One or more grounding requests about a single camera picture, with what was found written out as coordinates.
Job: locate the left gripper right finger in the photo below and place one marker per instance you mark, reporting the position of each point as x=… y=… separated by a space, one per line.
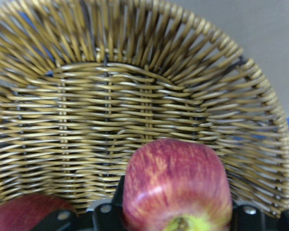
x=247 y=216

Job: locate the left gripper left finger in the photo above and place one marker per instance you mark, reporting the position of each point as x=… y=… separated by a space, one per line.
x=107 y=213

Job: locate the red yellow apple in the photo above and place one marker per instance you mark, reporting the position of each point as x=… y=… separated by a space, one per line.
x=172 y=185

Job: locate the dark red apple in basket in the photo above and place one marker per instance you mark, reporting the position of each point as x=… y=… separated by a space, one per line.
x=25 y=212

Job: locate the woven wicker basket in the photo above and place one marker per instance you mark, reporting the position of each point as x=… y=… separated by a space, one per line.
x=84 y=83

